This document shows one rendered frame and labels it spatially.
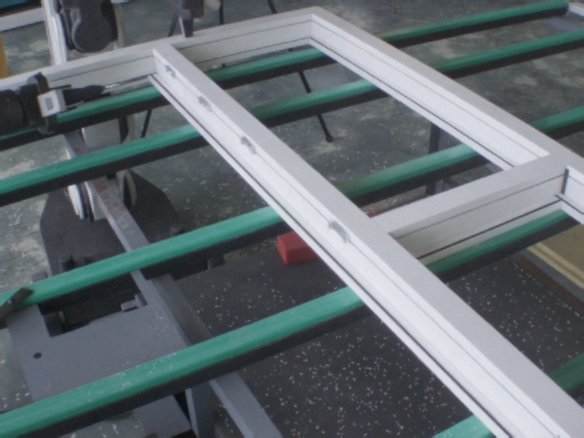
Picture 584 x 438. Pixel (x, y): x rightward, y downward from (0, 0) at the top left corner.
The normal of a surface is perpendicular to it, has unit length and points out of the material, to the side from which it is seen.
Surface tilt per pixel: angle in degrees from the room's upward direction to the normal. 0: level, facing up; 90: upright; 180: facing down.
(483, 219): 90
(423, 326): 90
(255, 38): 90
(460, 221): 90
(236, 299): 0
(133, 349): 0
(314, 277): 0
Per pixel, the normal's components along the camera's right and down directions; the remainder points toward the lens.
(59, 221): -0.01, -0.83
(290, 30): 0.50, 0.48
